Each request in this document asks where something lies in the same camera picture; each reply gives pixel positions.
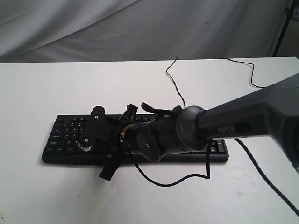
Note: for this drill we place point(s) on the black tripod stand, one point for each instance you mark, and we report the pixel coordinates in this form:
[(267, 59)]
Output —
[(288, 15)]

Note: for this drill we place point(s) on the white backdrop cloth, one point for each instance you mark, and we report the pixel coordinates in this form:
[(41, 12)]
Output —
[(137, 30)]

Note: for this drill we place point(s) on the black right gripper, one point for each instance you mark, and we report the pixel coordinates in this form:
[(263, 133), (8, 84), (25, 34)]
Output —
[(111, 140)]

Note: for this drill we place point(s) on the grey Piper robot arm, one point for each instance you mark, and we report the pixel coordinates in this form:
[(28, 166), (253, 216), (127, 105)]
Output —
[(271, 111)]

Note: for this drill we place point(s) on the black acer keyboard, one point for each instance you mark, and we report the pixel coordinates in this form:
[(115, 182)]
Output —
[(62, 145)]

